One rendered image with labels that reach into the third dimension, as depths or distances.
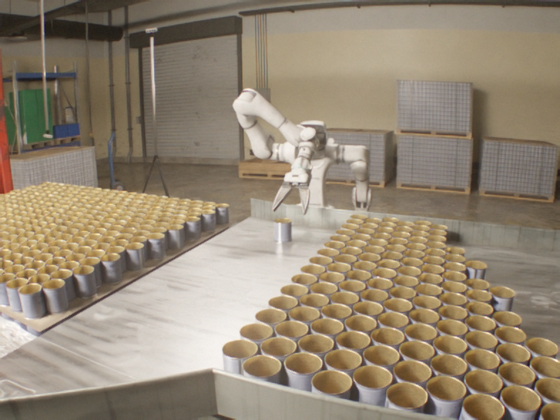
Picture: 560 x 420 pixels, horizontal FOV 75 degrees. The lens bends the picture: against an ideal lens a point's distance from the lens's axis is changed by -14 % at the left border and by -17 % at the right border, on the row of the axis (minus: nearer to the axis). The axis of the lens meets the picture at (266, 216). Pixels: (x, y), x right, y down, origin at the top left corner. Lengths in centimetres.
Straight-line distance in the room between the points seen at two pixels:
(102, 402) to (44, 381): 23
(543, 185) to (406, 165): 264
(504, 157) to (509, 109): 190
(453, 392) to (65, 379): 76
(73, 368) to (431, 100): 757
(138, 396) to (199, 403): 11
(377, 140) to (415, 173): 94
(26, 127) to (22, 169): 387
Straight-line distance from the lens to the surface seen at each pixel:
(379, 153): 812
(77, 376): 94
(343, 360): 83
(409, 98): 804
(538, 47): 994
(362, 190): 221
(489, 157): 808
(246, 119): 194
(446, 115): 800
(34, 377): 98
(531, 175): 822
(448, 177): 813
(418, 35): 980
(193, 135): 1169
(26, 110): 1038
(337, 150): 198
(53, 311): 124
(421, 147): 806
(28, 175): 650
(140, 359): 96
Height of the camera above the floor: 160
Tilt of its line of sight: 15 degrees down
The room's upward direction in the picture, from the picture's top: 1 degrees counter-clockwise
